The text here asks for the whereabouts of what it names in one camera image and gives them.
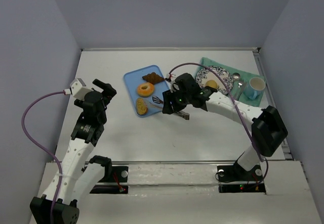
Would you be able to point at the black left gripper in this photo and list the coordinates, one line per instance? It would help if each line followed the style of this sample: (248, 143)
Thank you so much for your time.
(106, 92)

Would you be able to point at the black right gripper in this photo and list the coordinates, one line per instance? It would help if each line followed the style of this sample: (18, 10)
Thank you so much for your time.
(168, 105)

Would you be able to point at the round yellow bun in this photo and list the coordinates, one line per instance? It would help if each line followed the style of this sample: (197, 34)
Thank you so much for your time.
(212, 84)

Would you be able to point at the metal kitchen tongs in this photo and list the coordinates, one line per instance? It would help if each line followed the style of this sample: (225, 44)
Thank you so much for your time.
(157, 101)

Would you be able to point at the oval seeded bread roll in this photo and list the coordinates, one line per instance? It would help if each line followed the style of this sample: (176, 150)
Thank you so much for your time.
(141, 107)

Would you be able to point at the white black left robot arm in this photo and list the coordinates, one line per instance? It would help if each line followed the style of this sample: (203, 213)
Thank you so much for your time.
(74, 179)

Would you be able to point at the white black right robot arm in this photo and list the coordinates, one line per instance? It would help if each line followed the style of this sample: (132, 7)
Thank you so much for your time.
(264, 125)

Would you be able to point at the blue floral plate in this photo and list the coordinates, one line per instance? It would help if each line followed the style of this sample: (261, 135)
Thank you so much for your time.
(205, 76)

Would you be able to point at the blue plastic tray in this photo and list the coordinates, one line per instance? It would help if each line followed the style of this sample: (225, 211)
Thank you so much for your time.
(134, 78)

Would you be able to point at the orange glazed donut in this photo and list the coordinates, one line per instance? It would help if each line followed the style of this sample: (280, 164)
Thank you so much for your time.
(145, 89)

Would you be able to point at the dark brown croissant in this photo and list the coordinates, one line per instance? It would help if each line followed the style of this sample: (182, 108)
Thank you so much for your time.
(153, 78)

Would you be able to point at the metal spoon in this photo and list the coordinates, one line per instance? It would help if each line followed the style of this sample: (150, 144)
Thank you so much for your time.
(236, 76)

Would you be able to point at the green cloth mat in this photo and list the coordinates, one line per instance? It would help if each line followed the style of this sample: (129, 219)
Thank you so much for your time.
(245, 76)

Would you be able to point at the light blue mug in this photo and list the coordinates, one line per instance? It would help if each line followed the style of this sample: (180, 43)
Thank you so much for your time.
(254, 87)

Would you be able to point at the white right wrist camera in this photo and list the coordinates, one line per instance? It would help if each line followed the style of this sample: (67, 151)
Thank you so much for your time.
(174, 87)

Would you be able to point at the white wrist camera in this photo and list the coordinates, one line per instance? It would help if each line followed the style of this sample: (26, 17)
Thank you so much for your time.
(78, 89)
(174, 87)

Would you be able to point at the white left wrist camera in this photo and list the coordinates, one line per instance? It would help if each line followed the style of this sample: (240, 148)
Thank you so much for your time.
(78, 89)

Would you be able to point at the aluminium front rail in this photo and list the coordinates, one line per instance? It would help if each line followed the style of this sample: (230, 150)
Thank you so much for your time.
(175, 162)

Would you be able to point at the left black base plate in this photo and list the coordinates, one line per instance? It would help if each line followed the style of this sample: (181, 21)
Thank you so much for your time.
(115, 183)

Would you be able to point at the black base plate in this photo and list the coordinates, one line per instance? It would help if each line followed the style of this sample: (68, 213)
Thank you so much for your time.
(115, 183)
(245, 182)

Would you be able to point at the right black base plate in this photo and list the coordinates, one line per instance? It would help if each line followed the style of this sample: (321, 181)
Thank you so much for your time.
(245, 182)

